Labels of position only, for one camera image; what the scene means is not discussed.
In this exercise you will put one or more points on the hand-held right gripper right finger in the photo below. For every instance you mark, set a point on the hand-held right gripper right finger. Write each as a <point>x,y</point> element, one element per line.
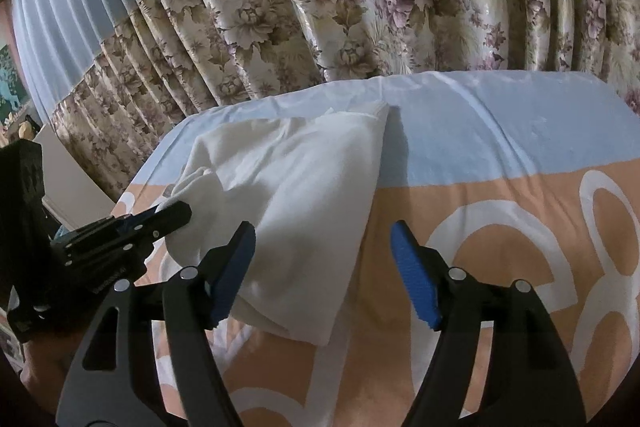
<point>415,278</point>

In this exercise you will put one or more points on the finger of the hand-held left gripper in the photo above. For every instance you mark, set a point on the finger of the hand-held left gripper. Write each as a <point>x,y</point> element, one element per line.
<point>142,238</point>
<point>172,212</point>

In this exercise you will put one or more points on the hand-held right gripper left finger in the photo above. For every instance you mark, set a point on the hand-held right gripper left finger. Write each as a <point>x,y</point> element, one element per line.
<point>230,278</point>

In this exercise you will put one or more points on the white knit sweater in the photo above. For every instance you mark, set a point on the white knit sweater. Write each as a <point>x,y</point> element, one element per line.
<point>300,187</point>

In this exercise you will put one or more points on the person's left forearm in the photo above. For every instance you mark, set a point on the person's left forearm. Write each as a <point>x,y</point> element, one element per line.
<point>45,369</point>

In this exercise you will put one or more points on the white cabinet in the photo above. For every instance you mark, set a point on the white cabinet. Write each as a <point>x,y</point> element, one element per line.
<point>70,177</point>

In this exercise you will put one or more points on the orange and blue printed bedsheet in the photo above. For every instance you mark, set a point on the orange and blue printed bedsheet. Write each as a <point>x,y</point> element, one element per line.
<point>500,132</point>

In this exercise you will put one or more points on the wall poster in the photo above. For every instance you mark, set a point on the wall poster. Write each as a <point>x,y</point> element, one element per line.
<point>12,87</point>

